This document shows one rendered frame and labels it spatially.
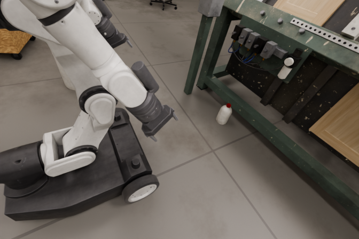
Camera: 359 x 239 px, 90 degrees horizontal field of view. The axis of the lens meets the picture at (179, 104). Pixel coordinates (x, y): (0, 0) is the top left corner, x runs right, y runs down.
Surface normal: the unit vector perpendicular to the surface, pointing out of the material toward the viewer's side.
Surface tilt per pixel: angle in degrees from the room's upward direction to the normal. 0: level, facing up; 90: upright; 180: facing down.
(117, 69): 41
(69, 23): 79
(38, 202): 0
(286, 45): 90
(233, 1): 59
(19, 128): 0
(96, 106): 90
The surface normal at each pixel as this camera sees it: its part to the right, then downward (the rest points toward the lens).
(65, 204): 0.17, -0.71
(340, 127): -0.80, 0.30
